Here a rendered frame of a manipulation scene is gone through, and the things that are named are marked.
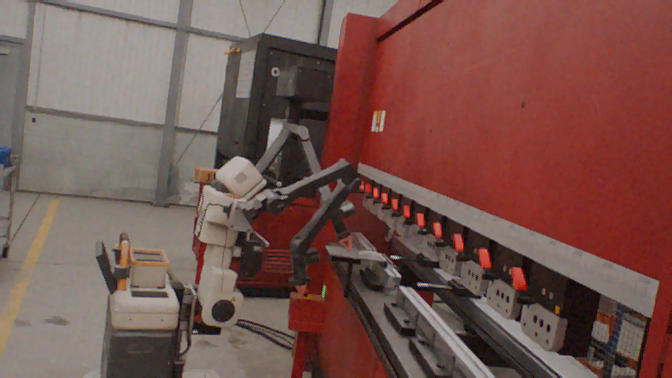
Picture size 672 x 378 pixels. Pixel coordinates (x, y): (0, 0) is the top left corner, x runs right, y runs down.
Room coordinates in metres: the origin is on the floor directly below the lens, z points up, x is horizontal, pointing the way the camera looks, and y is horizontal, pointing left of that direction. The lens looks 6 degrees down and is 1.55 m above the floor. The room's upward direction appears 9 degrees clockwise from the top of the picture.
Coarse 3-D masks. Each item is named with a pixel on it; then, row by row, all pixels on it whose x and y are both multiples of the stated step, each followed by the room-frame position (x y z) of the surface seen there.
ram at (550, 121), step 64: (448, 0) 2.27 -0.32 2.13; (512, 0) 1.66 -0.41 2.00; (576, 0) 1.31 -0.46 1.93; (640, 0) 1.08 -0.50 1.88; (384, 64) 3.29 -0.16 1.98; (448, 64) 2.14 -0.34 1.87; (512, 64) 1.59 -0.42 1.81; (576, 64) 1.26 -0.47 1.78; (640, 64) 1.04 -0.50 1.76; (384, 128) 3.03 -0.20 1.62; (448, 128) 2.02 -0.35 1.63; (512, 128) 1.52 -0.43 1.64; (576, 128) 1.21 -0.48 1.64; (640, 128) 1.01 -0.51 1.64; (448, 192) 1.91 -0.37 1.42; (512, 192) 1.45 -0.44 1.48; (576, 192) 1.17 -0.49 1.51; (640, 192) 0.98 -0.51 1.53; (640, 256) 0.94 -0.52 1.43
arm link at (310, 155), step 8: (304, 128) 2.85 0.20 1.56; (304, 136) 2.83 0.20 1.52; (304, 144) 2.84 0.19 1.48; (304, 152) 2.83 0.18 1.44; (312, 152) 2.83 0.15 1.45; (312, 160) 2.82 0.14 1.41; (312, 168) 2.80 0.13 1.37; (320, 168) 2.80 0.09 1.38; (320, 192) 2.74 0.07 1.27; (328, 192) 2.75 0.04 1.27; (320, 200) 2.78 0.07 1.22
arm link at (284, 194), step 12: (336, 168) 2.46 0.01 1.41; (348, 168) 2.47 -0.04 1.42; (312, 180) 2.41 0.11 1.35; (324, 180) 2.44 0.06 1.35; (348, 180) 2.51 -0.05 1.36; (264, 192) 2.38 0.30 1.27; (276, 192) 2.41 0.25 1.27; (288, 192) 2.36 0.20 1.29; (300, 192) 2.40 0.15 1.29; (276, 204) 2.33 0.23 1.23; (288, 204) 2.35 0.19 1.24
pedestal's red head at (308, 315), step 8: (296, 296) 2.61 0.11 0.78; (312, 296) 2.65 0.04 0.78; (320, 296) 2.67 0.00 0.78; (296, 304) 2.49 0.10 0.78; (304, 304) 2.49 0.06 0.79; (312, 304) 2.49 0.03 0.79; (320, 304) 2.50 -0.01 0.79; (288, 312) 2.61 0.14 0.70; (296, 312) 2.49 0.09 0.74; (304, 312) 2.49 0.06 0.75; (312, 312) 2.49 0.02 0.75; (320, 312) 2.50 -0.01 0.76; (288, 320) 2.53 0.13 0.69; (296, 320) 2.49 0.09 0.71; (304, 320) 2.49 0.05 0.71; (312, 320) 2.50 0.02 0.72; (320, 320) 2.50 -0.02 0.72; (288, 328) 2.48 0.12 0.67; (296, 328) 2.49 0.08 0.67; (304, 328) 2.49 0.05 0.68; (312, 328) 2.49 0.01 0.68; (320, 328) 2.50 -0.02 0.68
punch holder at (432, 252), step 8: (432, 216) 2.03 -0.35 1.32; (440, 216) 1.94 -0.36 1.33; (432, 224) 2.01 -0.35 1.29; (432, 232) 2.00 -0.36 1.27; (424, 240) 2.06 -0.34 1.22; (432, 240) 1.97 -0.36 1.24; (424, 248) 2.05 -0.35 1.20; (432, 248) 1.96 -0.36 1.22; (440, 248) 1.93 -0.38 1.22; (432, 256) 1.95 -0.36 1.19
